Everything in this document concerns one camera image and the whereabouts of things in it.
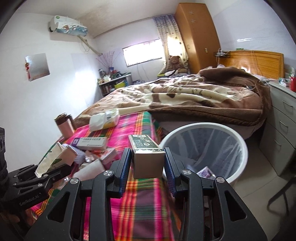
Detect beige paper bag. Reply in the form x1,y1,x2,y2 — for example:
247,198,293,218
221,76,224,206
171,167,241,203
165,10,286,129
35,142,77,178

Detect white blue yogurt cup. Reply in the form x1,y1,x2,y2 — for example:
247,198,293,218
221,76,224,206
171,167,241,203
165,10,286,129
73,159,105,181

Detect purple white medicine box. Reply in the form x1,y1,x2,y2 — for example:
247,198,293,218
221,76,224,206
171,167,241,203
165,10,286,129
71,137,107,151

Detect green brown small box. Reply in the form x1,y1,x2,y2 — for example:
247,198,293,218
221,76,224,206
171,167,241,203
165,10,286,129
128,135,165,179

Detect white trash bin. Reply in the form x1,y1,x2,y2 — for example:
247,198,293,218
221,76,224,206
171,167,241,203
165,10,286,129
159,123,248,186

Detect red white small box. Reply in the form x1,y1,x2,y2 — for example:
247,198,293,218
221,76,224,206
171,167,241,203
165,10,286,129
85,147,117,165

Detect plaid pink green bedsheet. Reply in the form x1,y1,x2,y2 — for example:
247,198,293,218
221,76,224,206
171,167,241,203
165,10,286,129
43,111,181,240

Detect pink brown travel mug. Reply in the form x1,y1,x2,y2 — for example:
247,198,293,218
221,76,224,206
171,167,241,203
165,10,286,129
54,113,76,139

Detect tissue pack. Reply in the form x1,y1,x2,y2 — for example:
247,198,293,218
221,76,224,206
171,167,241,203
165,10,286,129
89,108,120,132

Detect grey drawer nightstand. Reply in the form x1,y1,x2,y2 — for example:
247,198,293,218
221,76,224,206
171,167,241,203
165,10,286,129
259,81,296,176

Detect cluttered shelf desk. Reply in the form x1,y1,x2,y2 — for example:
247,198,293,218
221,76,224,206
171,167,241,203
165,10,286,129
97,67,132,97

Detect red chinese knot ornament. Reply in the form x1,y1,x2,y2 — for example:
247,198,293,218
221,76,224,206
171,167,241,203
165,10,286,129
25,62,31,81

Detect brown beige blanket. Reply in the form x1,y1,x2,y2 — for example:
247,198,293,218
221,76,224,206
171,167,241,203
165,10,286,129
74,67,271,127

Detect decorative branch vase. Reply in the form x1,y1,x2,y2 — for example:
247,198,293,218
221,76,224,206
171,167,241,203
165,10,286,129
96,49,122,74

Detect brown teddy bear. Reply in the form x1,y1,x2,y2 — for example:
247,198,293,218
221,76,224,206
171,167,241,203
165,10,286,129
166,56,188,74

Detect white air conditioner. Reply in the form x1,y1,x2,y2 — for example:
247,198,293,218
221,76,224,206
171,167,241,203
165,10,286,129
49,16,88,37

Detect red cup on nightstand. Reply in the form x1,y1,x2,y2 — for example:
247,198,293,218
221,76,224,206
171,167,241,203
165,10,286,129
290,76,296,92

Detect floral curtain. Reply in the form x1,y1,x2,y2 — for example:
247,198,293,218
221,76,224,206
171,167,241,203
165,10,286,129
152,14,189,67

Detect wooden headboard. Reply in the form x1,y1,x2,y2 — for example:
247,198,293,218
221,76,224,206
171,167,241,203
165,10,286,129
218,50,285,79

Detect wooden wardrobe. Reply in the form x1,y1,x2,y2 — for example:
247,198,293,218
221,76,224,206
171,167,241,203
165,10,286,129
175,3,220,74

